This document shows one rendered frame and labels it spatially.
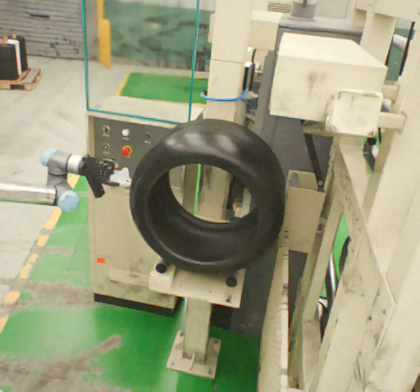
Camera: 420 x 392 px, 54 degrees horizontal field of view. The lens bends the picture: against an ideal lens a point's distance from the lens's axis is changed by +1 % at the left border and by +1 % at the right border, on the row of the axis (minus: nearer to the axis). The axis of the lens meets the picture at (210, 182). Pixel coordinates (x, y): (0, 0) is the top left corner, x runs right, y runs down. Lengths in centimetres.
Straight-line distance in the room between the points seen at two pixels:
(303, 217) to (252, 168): 50
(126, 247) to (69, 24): 859
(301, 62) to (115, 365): 195
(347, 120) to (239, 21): 80
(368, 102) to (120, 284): 204
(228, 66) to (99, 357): 172
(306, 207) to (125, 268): 127
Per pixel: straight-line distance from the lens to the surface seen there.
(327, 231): 183
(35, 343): 268
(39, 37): 1086
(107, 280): 268
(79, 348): 260
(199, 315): 225
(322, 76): 102
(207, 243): 178
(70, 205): 157
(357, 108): 95
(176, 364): 248
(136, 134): 219
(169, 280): 166
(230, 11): 163
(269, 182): 138
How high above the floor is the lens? 191
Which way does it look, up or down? 26 degrees down
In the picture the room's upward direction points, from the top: 6 degrees clockwise
